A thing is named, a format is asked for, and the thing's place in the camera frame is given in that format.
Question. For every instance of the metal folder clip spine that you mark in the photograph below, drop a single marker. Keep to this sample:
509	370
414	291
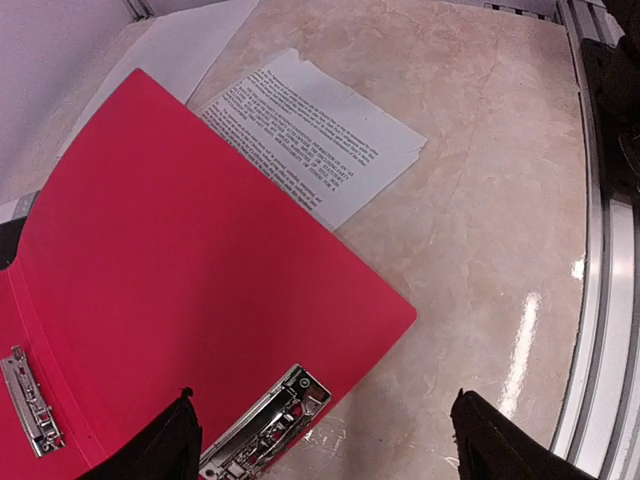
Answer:
33	411

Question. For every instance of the black clip file folder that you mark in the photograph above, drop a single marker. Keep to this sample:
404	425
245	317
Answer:
13	215

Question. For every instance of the blank white paper sheet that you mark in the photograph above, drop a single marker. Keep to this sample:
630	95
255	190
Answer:
176	51

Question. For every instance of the metal folder clip bottom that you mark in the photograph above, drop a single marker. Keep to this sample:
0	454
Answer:
267	430

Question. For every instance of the printed paper sheet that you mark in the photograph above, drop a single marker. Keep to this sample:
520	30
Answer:
329	148

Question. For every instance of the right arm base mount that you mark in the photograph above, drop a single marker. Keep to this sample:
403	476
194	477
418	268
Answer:
613	79

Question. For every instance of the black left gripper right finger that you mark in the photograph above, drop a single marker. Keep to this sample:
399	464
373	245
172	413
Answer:
490	446

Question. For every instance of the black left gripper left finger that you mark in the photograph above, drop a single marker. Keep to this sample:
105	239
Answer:
169	447

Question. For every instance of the red clip file folder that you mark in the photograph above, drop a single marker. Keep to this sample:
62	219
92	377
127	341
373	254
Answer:
157	258

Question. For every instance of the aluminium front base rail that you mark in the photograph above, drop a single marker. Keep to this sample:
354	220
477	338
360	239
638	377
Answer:
598	428

